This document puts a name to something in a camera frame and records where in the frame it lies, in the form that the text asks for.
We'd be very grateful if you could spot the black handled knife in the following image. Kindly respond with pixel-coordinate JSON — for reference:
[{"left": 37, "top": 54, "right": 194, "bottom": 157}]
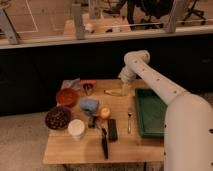
[{"left": 101, "top": 128, "right": 109, "bottom": 159}]

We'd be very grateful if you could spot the black office chair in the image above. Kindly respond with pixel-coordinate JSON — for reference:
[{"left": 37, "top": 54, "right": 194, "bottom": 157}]
[{"left": 103, "top": 0, "right": 206, "bottom": 30}]

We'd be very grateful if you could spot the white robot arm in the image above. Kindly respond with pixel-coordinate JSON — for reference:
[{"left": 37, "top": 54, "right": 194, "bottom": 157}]
[{"left": 119, "top": 50, "right": 213, "bottom": 171}]

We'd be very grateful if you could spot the blue cloth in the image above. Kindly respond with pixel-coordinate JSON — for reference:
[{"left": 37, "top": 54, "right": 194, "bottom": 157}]
[{"left": 80, "top": 98, "right": 99, "bottom": 116}]

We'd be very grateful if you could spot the small dark object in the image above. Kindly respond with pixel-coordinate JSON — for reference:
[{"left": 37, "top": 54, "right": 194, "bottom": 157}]
[{"left": 88, "top": 116, "right": 97, "bottom": 128}]

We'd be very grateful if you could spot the red bowl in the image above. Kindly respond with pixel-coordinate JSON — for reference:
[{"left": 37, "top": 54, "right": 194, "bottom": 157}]
[{"left": 56, "top": 88, "right": 78, "bottom": 106}]

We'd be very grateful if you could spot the orange handled tool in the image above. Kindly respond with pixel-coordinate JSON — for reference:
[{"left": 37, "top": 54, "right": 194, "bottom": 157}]
[{"left": 80, "top": 80, "right": 96, "bottom": 96}]

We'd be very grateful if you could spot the green plastic tray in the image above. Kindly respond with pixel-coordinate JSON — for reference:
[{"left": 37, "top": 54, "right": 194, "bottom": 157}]
[{"left": 135, "top": 88, "right": 167, "bottom": 138}]

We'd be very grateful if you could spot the dark bowl with beans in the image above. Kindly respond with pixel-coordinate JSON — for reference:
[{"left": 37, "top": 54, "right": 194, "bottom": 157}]
[{"left": 45, "top": 106, "right": 71, "bottom": 130}]

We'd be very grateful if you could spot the white cup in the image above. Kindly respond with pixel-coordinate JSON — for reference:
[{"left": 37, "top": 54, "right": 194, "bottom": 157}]
[{"left": 68, "top": 119, "right": 86, "bottom": 139}]

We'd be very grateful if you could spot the orange fruit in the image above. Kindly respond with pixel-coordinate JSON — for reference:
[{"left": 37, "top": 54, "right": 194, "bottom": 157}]
[{"left": 100, "top": 107, "right": 111, "bottom": 119}]

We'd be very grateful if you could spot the yellow banana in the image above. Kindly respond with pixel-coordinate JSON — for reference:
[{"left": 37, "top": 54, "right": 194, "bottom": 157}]
[{"left": 104, "top": 89, "right": 122, "bottom": 96}]

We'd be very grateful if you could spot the black rectangular block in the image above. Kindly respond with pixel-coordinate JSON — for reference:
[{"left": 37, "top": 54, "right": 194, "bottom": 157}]
[{"left": 108, "top": 119, "right": 118, "bottom": 141}]

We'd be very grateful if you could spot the silver fork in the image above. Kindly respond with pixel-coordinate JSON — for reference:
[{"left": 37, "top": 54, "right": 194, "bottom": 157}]
[{"left": 127, "top": 108, "right": 132, "bottom": 134}]

